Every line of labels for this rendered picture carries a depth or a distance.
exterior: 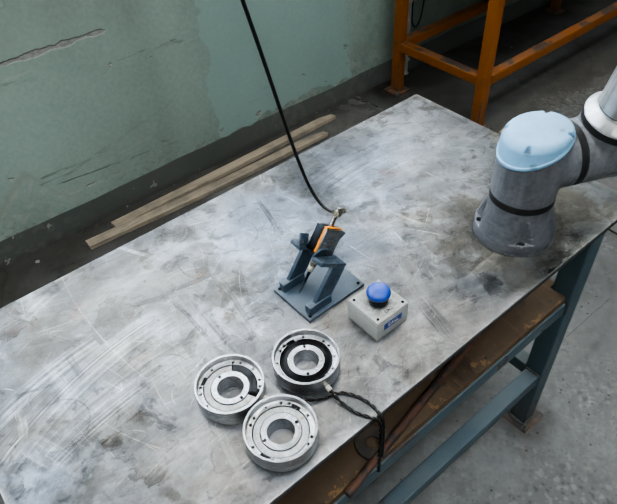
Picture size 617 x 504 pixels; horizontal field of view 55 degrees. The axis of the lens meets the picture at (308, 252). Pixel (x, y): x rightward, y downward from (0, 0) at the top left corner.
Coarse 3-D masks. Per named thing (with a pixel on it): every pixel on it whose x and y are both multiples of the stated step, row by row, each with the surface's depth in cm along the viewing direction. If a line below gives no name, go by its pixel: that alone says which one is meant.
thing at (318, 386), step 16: (288, 336) 95; (304, 336) 96; (320, 336) 95; (272, 352) 92; (304, 352) 94; (320, 352) 93; (336, 352) 93; (320, 368) 91; (336, 368) 90; (288, 384) 89; (304, 384) 88; (320, 384) 89
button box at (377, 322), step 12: (348, 300) 99; (360, 300) 98; (396, 300) 98; (348, 312) 101; (360, 312) 97; (372, 312) 96; (384, 312) 96; (396, 312) 97; (360, 324) 99; (372, 324) 96; (384, 324) 96; (396, 324) 99; (372, 336) 98
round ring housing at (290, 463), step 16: (272, 400) 87; (288, 400) 87; (256, 416) 86; (272, 416) 86; (288, 416) 85; (304, 416) 86; (272, 432) 87; (256, 448) 82; (272, 448) 82; (288, 448) 82; (304, 448) 82; (272, 464) 80; (288, 464) 80
